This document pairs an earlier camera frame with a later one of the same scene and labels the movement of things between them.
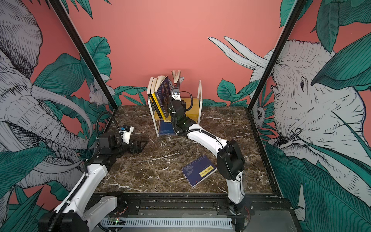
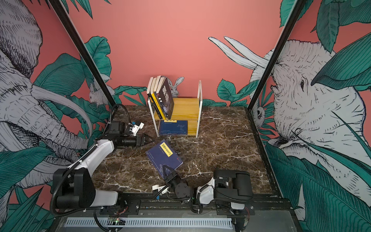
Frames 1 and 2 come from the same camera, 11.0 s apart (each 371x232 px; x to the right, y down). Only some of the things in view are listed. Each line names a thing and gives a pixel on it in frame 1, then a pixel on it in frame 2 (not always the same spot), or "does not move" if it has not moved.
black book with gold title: (149, 94) does not move
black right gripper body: (176, 125) -> (178, 184)
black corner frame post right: (299, 6) does not move
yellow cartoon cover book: (153, 88) does not move
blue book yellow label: (198, 170) -> (161, 154)
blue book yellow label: (166, 128) does not move
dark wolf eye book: (176, 74) -> (166, 98)
